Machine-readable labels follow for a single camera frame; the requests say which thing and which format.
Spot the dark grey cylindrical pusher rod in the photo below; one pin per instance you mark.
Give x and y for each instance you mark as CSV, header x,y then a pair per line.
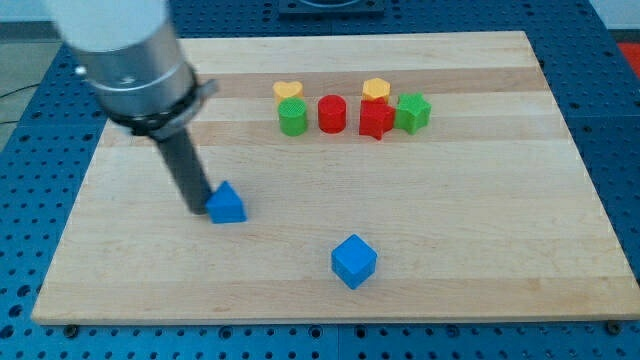
x,y
182,161

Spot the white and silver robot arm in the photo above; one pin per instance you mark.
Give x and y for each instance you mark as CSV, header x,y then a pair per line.
x,y
128,51

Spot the yellow hexagon block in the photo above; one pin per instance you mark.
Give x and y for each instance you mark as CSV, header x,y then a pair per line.
x,y
376,89

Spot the blue triangular prism block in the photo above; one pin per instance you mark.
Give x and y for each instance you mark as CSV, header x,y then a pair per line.
x,y
225,205

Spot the green cylinder block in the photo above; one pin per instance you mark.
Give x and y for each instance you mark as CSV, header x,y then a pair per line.
x,y
292,113

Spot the yellow heart block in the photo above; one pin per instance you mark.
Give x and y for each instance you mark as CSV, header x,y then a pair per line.
x,y
284,90

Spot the red cylinder block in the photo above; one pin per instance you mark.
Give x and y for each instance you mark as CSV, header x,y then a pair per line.
x,y
332,114

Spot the red star block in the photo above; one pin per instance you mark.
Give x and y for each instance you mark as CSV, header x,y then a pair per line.
x,y
376,118

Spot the blue cube block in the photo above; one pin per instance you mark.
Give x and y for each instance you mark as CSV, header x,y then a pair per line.
x,y
353,261

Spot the green star block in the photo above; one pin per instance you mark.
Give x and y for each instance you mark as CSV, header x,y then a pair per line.
x,y
412,112

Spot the light wooden board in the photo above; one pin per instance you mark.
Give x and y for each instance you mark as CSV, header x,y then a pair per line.
x,y
486,214

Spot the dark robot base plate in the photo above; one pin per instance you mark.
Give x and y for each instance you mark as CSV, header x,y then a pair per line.
x,y
319,9

